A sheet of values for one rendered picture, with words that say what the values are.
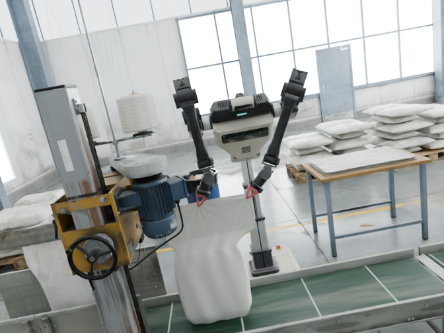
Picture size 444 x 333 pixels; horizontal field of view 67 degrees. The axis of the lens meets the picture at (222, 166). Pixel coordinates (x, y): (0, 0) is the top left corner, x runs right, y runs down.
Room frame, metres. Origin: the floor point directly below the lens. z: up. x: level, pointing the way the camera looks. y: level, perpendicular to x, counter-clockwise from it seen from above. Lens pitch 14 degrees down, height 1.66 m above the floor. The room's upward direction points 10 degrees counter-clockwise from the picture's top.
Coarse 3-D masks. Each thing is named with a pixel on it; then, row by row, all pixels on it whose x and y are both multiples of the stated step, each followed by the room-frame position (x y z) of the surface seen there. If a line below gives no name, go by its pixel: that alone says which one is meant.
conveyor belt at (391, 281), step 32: (256, 288) 1.88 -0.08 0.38; (288, 288) 1.82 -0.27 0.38; (320, 288) 1.76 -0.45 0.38; (352, 288) 1.71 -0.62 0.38; (384, 288) 1.66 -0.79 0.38; (416, 288) 1.61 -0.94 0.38; (160, 320) 1.74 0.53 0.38; (224, 320) 1.64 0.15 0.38; (256, 320) 1.59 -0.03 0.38; (288, 320) 1.54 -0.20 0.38
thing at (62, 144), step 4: (60, 140) 1.24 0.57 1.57; (64, 140) 1.24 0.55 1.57; (60, 144) 1.24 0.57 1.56; (64, 144) 1.24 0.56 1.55; (60, 148) 1.24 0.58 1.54; (64, 148) 1.24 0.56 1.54; (64, 152) 1.24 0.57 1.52; (68, 152) 1.24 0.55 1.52; (64, 156) 1.24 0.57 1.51; (68, 156) 1.24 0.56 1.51; (64, 160) 1.24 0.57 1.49; (68, 160) 1.24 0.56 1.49; (64, 164) 1.24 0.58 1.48; (68, 164) 1.24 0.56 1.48; (72, 164) 1.24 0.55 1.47; (68, 168) 1.24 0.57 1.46; (72, 168) 1.24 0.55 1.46
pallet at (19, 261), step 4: (8, 256) 3.73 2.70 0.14; (12, 256) 3.72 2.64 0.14; (16, 256) 3.70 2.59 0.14; (20, 256) 3.67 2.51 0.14; (0, 260) 3.71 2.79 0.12; (4, 260) 3.64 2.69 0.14; (8, 260) 3.63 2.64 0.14; (12, 260) 3.62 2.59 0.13; (16, 260) 3.62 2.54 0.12; (20, 260) 3.62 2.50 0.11; (24, 260) 3.62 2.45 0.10; (0, 264) 3.61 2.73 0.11; (4, 264) 3.61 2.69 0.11; (16, 264) 3.62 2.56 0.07; (20, 264) 3.62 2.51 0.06; (24, 264) 3.63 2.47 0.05; (0, 268) 3.73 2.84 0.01; (16, 268) 3.62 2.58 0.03; (20, 268) 3.62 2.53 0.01; (24, 268) 3.62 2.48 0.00
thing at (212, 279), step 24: (192, 216) 1.70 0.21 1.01; (216, 216) 1.71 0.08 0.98; (240, 216) 1.70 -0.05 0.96; (192, 240) 1.69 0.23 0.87; (216, 240) 1.68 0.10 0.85; (192, 264) 1.63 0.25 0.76; (216, 264) 1.63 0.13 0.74; (240, 264) 1.65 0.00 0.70; (192, 288) 1.63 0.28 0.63; (216, 288) 1.62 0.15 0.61; (240, 288) 1.62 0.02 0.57; (192, 312) 1.63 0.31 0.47; (216, 312) 1.63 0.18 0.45; (240, 312) 1.63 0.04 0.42
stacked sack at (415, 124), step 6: (414, 120) 4.92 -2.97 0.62; (420, 120) 4.86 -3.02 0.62; (384, 126) 5.00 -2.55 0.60; (390, 126) 4.86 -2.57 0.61; (396, 126) 4.78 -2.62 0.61; (402, 126) 4.75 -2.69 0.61; (408, 126) 4.73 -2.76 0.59; (414, 126) 4.73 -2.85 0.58; (420, 126) 4.73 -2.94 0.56; (426, 126) 4.74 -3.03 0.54; (390, 132) 4.93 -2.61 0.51; (396, 132) 4.72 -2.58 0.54; (402, 132) 4.75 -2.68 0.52
